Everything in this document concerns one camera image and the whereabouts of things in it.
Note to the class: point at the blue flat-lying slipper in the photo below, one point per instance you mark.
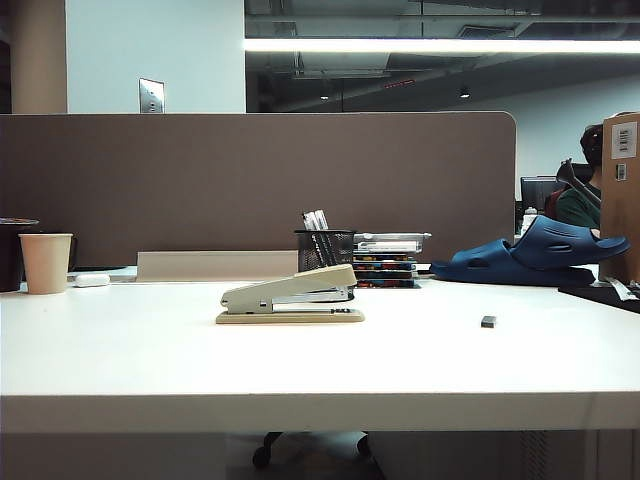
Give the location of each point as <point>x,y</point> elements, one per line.
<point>480,265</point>

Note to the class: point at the black office chair headrest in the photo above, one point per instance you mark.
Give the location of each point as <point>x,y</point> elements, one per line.
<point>575,177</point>

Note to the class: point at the seated person in green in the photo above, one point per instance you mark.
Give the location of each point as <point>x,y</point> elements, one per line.
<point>580,207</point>

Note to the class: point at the black mesh pen holder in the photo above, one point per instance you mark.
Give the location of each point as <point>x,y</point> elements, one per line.
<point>340,250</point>

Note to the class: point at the white bottle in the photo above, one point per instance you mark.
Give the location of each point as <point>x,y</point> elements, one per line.
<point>530,220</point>

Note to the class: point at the long ceiling light strip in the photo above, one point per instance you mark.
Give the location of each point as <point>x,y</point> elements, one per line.
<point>425,45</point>

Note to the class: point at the silver tray with papers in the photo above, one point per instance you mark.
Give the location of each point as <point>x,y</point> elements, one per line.
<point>390,242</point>

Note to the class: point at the black and white pen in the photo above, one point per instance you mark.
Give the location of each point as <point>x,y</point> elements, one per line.
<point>309,221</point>
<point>321,219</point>

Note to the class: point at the brown cardboard box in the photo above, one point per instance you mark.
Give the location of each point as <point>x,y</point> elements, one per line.
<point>620,215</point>

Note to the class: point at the black lidded container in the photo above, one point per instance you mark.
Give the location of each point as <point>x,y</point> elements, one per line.
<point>9,255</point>

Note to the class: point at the beige paper cup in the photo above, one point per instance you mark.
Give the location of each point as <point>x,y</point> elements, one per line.
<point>46,262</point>

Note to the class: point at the small grey block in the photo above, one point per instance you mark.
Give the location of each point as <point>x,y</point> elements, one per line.
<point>489,322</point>

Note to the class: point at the stack of colourful boxes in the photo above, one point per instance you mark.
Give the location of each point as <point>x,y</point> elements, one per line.
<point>385,272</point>

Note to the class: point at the metal wall switch plate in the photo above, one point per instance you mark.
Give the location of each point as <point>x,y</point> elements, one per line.
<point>151,95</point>

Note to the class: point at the black computer monitor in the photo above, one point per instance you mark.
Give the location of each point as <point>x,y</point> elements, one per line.
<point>537,190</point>

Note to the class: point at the black desk mat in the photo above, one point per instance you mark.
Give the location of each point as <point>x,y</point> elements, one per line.
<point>600,296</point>

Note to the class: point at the brown desk divider panel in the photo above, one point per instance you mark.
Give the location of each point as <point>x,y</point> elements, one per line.
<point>200,180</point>

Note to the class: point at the beige desktop stapler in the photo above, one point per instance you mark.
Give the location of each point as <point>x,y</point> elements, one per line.
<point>310,285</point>

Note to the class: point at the blue tilted slipper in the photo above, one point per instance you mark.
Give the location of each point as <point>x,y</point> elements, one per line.
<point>545,240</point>

